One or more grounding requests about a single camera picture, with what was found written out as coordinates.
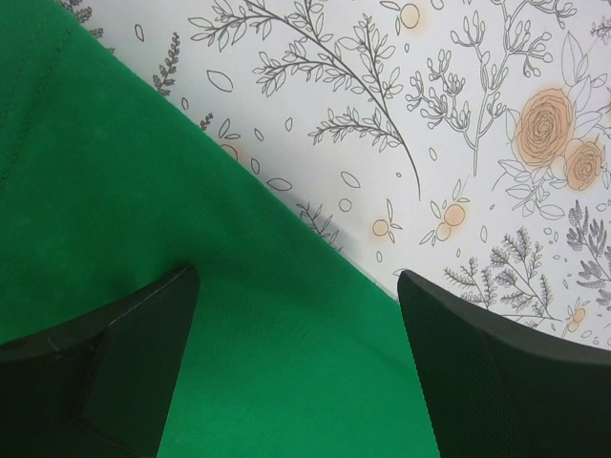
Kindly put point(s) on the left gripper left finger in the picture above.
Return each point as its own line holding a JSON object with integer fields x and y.
{"x": 101, "y": 384}

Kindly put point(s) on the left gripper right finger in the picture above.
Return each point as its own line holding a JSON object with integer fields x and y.
{"x": 496, "y": 388}

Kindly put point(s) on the green t-shirt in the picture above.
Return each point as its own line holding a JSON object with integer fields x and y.
{"x": 106, "y": 187}

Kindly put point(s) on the floral tablecloth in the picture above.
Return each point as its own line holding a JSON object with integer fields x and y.
{"x": 468, "y": 141}

